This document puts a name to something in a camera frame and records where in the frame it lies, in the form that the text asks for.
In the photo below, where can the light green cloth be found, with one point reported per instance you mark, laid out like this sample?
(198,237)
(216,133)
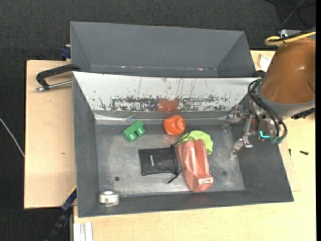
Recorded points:
(200,137)

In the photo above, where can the small black screw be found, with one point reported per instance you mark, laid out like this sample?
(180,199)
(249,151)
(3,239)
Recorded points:
(304,152)

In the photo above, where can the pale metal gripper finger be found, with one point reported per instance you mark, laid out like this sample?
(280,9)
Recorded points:
(244,142)
(237,113)

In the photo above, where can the orange toy fruit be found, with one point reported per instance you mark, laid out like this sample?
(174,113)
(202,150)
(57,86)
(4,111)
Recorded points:
(174,125)

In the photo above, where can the grey metal bin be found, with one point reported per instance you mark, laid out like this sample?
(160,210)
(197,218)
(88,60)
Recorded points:
(160,49)

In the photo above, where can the green toy block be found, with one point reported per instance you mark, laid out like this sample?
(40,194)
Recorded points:
(133,131)

